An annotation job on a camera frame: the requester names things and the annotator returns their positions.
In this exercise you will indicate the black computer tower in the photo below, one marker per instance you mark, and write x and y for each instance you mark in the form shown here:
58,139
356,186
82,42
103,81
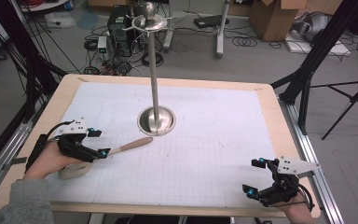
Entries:
119,25

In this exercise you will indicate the person's right hand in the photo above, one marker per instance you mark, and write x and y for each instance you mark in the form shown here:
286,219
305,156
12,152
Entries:
296,213

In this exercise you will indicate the round white table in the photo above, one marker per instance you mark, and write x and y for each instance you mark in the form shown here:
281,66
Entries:
48,6

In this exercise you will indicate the person's left hand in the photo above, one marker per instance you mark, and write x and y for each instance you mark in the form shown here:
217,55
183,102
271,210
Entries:
48,161

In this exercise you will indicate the small grey power box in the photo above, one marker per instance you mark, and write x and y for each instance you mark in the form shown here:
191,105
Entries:
102,43

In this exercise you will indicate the black tripod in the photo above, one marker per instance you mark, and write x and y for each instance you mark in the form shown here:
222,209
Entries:
352,99

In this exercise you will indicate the wooden slotted spatula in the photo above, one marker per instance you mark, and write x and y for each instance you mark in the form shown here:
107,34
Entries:
130,145

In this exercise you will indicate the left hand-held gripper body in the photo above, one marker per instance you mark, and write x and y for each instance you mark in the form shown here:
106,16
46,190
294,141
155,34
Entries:
74,143

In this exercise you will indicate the white grid mat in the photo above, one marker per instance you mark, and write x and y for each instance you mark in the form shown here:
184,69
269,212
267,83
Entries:
199,140

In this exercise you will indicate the large open cardboard box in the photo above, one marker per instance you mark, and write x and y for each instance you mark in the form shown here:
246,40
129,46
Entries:
273,18

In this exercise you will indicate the white metal stand leg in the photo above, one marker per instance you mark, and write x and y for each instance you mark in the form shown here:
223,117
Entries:
169,34
221,37

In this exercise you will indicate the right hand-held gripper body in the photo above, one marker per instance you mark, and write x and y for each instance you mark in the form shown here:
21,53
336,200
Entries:
282,183

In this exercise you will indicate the black truss stand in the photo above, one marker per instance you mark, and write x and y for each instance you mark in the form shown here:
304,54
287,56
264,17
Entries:
320,46

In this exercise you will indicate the flat black device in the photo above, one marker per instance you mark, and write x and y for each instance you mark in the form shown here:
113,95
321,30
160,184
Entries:
211,21

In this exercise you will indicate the grey rounded machine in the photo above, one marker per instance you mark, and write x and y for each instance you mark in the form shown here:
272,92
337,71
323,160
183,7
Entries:
310,25

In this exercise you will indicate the metal utensil stand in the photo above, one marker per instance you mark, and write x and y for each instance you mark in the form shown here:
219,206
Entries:
154,93

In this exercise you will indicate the aluminium frame rail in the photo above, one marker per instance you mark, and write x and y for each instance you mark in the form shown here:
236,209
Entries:
310,155
3,158

